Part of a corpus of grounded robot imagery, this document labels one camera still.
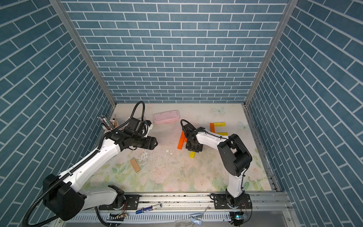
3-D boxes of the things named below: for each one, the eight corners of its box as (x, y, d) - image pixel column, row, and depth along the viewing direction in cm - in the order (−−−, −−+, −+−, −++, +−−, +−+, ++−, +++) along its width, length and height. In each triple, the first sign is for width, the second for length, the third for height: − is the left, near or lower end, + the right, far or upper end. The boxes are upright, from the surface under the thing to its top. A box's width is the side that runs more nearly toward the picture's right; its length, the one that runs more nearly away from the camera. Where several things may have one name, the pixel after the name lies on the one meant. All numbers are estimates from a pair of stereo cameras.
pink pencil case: (154, 125, 109) (153, 123, 106) (153, 115, 115) (153, 113, 113) (180, 121, 112) (180, 119, 109) (178, 111, 118) (178, 109, 116)
